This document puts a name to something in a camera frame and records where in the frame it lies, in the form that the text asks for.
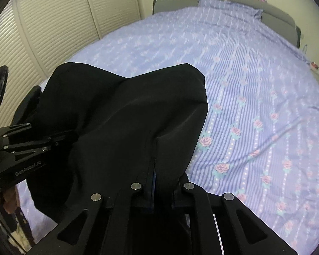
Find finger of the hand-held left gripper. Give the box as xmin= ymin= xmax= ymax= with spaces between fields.
xmin=0 ymin=85 xmax=76 ymax=149
xmin=13 ymin=138 xmax=79 ymax=162

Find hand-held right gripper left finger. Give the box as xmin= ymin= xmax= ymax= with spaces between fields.
xmin=24 ymin=165 xmax=157 ymax=255

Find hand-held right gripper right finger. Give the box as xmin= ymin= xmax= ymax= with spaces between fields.
xmin=173 ymin=174 xmax=298 ymax=255

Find black pants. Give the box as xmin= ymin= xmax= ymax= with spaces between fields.
xmin=28 ymin=62 xmax=209 ymax=225

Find person's left hand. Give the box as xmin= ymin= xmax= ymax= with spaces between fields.
xmin=2 ymin=187 xmax=18 ymax=211

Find cream louvered wardrobe door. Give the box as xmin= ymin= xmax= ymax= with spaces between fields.
xmin=16 ymin=0 xmax=100 ymax=75
xmin=0 ymin=3 xmax=46 ymax=96
xmin=82 ymin=0 xmax=141 ymax=39

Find bed with purple floral sheet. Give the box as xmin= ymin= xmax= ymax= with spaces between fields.
xmin=16 ymin=0 xmax=319 ymax=247

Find grey padded headboard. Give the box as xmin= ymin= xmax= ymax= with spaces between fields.
xmin=152 ymin=0 xmax=301 ymax=50

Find purple floral pillow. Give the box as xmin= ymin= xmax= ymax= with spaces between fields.
xmin=197 ymin=0 xmax=263 ymax=19

